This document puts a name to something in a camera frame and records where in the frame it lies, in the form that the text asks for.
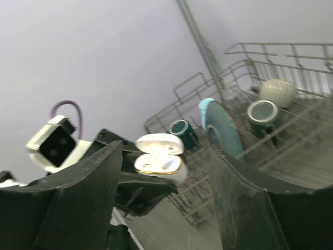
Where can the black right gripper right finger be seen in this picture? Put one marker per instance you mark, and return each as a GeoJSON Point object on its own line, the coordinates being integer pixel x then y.
{"type": "Point", "coordinates": [257, 211]}

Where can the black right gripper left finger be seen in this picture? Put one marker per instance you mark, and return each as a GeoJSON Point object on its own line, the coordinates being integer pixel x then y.
{"type": "Point", "coordinates": [70, 209]}

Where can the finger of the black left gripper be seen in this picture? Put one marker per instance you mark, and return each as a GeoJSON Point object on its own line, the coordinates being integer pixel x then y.
{"type": "Point", "coordinates": [138, 194]}
{"type": "Point", "coordinates": [105, 137]}

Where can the white earbud charging case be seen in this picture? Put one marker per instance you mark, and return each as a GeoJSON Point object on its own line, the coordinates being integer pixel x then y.
{"type": "Point", "coordinates": [161, 157]}

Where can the dark green mug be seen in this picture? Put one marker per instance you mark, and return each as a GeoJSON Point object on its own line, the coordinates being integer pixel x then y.
{"type": "Point", "coordinates": [183, 130]}

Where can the teal ceramic plate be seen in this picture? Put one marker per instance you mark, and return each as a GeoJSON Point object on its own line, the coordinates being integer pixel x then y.
{"type": "Point", "coordinates": [222, 131]}

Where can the white rimmed teal cup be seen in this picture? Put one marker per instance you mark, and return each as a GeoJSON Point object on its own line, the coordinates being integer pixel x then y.
{"type": "Point", "coordinates": [264, 117]}

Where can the striped beige mug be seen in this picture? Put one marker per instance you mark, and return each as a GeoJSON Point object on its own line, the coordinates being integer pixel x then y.
{"type": "Point", "coordinates": [278, 91]}

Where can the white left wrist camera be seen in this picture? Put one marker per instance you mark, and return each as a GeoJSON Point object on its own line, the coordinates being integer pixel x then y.
{"type": "Point", "coordinates": [53, 148]}

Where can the grey wire dish rack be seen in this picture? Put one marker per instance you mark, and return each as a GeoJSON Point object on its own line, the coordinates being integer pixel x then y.
{"type": "Point", "coordinates": [303, 156]}

